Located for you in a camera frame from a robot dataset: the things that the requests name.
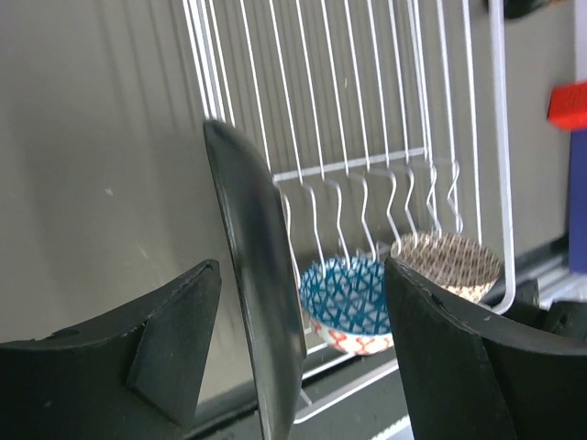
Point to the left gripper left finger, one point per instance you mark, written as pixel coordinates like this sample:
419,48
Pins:
132,373

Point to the red cube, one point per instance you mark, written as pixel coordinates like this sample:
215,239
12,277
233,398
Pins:
567,106

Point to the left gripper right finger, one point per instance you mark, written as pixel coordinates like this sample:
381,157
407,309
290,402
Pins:
471,373

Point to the black floral rectangular tray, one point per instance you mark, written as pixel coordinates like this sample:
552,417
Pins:
251,209

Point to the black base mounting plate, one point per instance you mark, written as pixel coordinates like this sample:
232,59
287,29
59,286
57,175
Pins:
351,407

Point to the white wire dish rack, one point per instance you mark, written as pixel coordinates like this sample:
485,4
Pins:
376,119

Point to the brown patterned small bowl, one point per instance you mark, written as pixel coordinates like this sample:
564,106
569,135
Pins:
458,264

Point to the dark blue binder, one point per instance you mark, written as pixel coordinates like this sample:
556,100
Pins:
577,202

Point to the red patterned bowl blue inside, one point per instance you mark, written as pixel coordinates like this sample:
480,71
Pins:
345,302

